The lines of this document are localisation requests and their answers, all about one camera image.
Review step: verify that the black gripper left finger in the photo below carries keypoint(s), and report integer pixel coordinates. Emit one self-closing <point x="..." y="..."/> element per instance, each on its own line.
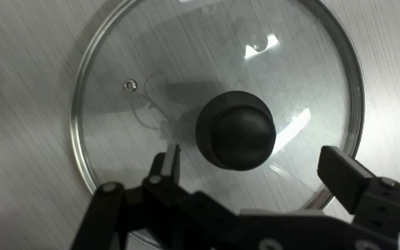
<point x="167" y="184"/>

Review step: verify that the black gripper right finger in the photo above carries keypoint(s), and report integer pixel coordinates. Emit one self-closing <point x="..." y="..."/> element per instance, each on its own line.
<point x="348" y="180"/>

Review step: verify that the glass lid with black knob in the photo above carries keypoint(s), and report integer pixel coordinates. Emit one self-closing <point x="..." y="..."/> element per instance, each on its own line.
<point x="173" y="45"/>

